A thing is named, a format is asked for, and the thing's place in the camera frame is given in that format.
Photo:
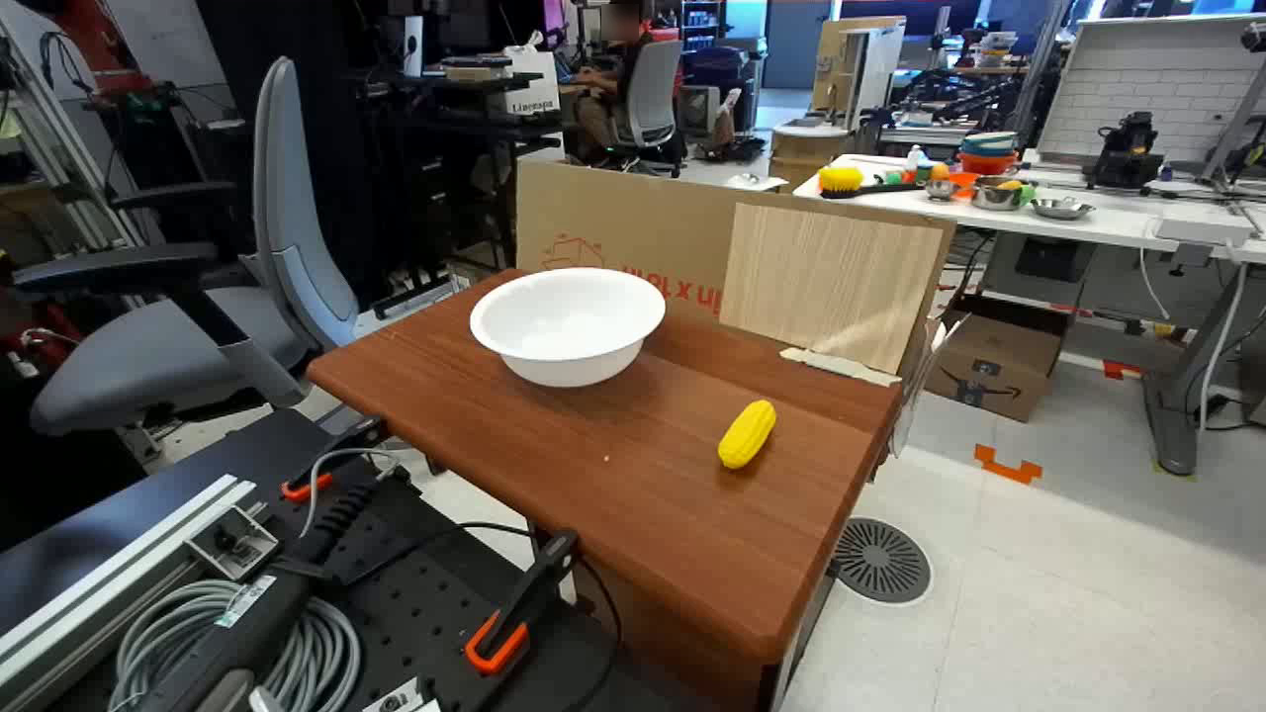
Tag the yellow maize cob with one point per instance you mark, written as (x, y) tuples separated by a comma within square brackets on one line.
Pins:
[(745, 431)]

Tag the white plastic basin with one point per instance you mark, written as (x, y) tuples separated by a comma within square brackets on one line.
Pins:
[(568, 329)]

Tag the brown wooden table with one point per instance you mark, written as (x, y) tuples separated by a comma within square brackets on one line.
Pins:
[(595, 474)]

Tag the brown cardboard sheet orange print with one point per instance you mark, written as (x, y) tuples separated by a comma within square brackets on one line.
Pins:
[(605, 224)]

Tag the grey background office chair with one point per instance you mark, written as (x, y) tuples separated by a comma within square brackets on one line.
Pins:
[(655, 99)]

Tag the yellow object on desk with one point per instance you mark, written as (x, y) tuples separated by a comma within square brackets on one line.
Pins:
[(839, 178)]

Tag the black clamp orange tip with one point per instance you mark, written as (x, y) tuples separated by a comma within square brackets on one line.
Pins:
[(516, 605), (319, 484)]

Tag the seated person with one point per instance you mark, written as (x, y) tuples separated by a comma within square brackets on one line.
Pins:
[(609, 79)]

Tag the round floor drain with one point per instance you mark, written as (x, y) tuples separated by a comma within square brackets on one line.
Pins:
[(878, 560)]

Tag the brown cardboard shipping box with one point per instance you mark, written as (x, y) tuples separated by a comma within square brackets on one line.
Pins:
[(993, 361)]

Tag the small metal bowl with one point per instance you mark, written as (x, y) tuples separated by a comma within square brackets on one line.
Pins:
[(1063, 203)]

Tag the white desk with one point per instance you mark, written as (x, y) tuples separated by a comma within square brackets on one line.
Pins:
[(1121, 224)]

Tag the black device on desk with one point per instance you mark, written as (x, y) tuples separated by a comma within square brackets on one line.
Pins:
[(1124, 150)]

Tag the white pegboard panel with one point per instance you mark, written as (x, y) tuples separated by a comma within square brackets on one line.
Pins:
[(1147, 84)]

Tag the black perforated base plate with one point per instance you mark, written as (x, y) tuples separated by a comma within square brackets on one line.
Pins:
[(421, 596)]

